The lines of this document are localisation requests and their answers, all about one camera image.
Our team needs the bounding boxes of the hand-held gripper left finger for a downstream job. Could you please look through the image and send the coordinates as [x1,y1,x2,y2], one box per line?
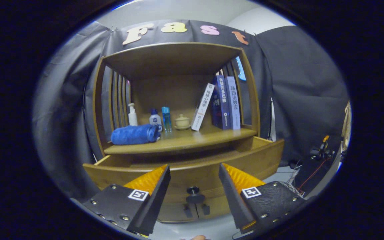
[83,164,171,236]

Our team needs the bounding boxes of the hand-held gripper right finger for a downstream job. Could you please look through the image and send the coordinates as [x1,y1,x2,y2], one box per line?
[219,163,307,234]

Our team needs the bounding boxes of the wooden drawer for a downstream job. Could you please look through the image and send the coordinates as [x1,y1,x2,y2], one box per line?
[83,136,285,204]

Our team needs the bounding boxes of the wooden cabinet door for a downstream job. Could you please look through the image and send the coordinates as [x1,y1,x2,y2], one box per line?
[157,202,199,223]
[197,197,231,220]

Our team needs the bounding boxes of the wooden countertop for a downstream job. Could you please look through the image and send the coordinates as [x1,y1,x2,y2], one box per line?
[104,125,258,155]

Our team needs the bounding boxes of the wooden cabinet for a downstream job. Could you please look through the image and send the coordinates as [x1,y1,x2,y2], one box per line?
[83,42,285,223]

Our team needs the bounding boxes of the blue folded towel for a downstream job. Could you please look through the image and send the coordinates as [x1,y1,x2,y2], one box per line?
[111,124,161,145]

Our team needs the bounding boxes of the white bottle with blue cap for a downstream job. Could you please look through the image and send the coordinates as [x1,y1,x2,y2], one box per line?
[149,109,163,131]

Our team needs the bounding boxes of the clear blue bottle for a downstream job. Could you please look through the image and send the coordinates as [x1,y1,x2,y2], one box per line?
[161,106,172,132]

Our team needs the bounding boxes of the beige lidded teacup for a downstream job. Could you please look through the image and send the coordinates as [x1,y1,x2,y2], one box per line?
[174,114,191,130]

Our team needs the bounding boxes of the white pump bottle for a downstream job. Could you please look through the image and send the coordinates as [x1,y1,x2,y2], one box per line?
[128,103,138,126]

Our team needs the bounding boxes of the pale lavender book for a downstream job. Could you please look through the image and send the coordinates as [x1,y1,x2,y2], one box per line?
[225,76,241,130]

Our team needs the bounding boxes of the white book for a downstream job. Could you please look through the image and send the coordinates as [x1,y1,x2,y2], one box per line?
[191,83,215,131]

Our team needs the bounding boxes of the dark blue book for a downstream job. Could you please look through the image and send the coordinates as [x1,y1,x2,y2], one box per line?
[211,75,232,130]

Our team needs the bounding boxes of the black and orange device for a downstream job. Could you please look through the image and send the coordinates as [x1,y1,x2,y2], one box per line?
[309,135,336,160]

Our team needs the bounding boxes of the tangled floor cables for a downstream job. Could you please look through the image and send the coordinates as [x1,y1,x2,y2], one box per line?
[279,163,307,199]

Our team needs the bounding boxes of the red cable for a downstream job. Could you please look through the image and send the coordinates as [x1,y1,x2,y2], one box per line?
[297,157,329,192]

